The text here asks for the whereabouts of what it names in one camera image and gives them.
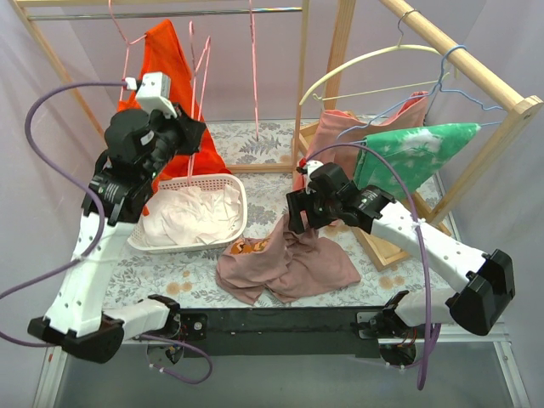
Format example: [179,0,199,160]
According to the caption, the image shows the pink wire hanger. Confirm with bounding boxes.
[186,20,213,188]

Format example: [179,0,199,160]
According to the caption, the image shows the dusty pink t shirt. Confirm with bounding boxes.
[215,214,360,305]

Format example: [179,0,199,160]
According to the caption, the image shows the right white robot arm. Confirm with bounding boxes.
[286,161,515,336]

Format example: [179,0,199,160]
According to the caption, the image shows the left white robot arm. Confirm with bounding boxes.
[27,103,207,364]

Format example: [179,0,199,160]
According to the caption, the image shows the salmon pink shirt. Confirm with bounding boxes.
[305,91,428,179]

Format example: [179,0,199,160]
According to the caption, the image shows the orange t shirt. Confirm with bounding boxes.
[140,20,230,175]

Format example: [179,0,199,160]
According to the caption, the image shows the green tie dye shirt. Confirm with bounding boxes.
[353,122,481,200]

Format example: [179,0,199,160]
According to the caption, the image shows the pink hanger holding orange shirt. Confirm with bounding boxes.
[107,0,146,79]

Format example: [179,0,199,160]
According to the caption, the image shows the cream plastic hanger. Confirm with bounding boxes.
[298,8,440,106]

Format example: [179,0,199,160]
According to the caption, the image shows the pink hanger seen edge on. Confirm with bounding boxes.
[248,0,259,142]

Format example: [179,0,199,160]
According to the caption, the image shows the white plastic laundry basket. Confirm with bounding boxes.
[127,173,247,254]

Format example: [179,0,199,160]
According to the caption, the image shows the floral table mat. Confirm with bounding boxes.
[103,120,424,309]

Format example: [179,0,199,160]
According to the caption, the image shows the pale pink cloth in basket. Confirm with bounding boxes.
[142,184,241,247]

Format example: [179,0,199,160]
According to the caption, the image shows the black base bar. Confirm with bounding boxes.
[173,306,409,358]

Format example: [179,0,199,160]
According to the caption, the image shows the left wooden clothes rack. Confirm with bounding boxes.
[8,0,311,204]

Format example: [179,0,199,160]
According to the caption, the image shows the wooden clothes rack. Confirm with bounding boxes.
[297,0,544,273]
[8,0,311,204]

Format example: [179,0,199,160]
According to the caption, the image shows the right wooden clothes rack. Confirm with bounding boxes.
[297,0,544,273]

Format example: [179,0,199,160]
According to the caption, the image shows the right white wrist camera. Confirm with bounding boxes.
[296,157,324,179]

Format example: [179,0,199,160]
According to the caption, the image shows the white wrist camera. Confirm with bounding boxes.
[296,157,324,179]
[124,71,178,119]

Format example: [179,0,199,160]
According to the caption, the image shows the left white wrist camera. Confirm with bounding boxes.
[124,71,178,119]

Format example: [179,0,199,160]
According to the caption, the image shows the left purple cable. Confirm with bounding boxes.
[0,80,213,386]

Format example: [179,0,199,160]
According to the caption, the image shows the blue wire hanger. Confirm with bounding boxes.
[336,44,506,141]

